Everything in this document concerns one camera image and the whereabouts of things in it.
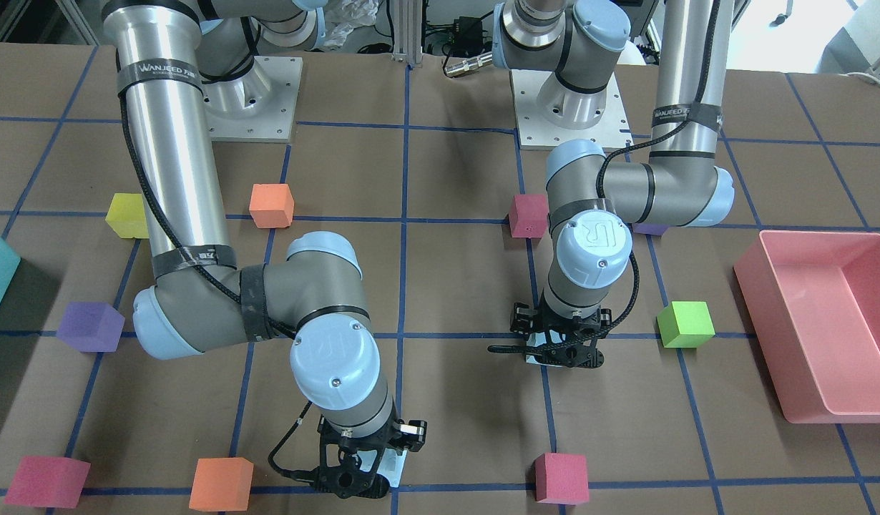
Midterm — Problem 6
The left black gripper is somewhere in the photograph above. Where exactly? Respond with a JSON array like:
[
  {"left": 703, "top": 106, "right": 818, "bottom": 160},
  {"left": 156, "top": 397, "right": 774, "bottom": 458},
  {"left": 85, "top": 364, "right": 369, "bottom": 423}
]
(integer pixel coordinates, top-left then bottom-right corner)
[{"left": 488, "top": 300, "right": 612, "bottom": 369}]

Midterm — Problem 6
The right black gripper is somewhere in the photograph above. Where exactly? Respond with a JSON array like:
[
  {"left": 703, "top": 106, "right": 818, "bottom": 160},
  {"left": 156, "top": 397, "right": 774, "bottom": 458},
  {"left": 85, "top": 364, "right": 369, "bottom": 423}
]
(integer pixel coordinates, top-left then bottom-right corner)
[{"left": 315, "top": 417, "right": 428, "bottom": 499}]

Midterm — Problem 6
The light blue block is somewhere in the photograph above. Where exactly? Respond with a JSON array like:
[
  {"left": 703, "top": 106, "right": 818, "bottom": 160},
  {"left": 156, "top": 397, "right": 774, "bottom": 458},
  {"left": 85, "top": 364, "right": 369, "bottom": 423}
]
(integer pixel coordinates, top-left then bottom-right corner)
[
  {"left": 524, "top": 333, "right": 558, "bottom": 366},
  {"left": 376, "top": 448, "right": 409, "bottom": 489}
]

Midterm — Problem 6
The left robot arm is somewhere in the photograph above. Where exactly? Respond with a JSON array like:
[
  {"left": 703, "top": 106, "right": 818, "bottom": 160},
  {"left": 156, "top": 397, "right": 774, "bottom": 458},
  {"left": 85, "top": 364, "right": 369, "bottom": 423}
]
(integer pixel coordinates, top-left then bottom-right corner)
[{"left": 488, "top": 1, "right": 735, "bottom": 368}]

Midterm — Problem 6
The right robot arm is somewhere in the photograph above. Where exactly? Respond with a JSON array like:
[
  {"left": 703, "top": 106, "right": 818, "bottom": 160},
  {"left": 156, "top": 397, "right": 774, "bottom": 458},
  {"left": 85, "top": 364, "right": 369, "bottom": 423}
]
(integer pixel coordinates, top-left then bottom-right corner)
[{"left": 101, "top": 1, "right": 427, "bottom": 499}]

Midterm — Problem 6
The green block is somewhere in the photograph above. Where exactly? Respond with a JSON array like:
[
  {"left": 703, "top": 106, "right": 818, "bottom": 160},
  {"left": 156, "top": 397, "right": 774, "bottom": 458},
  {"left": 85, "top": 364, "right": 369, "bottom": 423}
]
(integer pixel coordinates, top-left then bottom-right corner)
[{"left": 657, "top": 301, "right": 715, "bottom": 348}]

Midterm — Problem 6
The orange block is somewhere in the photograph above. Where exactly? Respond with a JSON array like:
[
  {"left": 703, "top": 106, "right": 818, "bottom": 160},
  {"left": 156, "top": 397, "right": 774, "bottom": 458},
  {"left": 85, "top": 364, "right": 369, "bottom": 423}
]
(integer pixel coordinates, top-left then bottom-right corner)
[
  {"left": 248, "top": 183, "right": 294, "bottom": 229},
  {"left": 189, "top": 457, "right": 254, "bottom": 512}
]

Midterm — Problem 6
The purple block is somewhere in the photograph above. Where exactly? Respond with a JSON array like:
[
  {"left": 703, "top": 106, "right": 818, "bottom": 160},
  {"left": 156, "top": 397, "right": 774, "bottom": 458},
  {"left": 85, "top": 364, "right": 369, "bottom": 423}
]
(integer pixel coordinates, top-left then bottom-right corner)
[
  {"left": 632, "top": 224, "right": 670, "bottom": 237},
  {"left": 57, "top": 301, "right": 125, "bottom": 353}
]

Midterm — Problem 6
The dark pink block near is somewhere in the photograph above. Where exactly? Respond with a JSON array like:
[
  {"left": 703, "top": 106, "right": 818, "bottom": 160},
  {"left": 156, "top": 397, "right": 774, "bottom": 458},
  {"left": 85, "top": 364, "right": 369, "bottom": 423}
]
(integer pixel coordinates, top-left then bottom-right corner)
[{"left": 507, "top": 195, "right": 549, "bottom": 239}]

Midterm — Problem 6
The pink plastic bin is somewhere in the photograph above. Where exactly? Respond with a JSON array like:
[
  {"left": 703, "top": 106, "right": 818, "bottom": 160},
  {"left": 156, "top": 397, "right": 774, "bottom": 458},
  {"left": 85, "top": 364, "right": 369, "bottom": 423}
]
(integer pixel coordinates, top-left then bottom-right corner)
[{"left": 734, "top": 230, "right": 880, "bottom": 423}]

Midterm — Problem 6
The yellow block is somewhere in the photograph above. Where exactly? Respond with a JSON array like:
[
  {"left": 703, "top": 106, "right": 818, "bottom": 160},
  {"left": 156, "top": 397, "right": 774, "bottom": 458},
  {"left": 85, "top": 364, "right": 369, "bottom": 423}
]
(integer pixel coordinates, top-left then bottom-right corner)
[{"left": 105, "top": 192, "right": 149, "bottom": 239}]

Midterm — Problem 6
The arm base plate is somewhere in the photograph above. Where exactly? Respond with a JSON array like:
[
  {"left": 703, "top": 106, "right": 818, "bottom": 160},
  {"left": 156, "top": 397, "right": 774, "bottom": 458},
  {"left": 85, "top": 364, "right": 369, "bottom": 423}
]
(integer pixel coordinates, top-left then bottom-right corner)
[
  {"left": 202, "top": 57, "right": 303, "bottom": 143},
  {"left": 511, "top": 69, "right": 632, "bottom": 150}
]

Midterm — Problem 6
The aluminium frame post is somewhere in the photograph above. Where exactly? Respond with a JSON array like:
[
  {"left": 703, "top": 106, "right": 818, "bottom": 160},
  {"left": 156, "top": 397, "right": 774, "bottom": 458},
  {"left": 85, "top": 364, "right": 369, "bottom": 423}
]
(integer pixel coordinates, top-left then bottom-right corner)
[{"left": 386, "top": 1, "right": 424, "bottom": 69}]

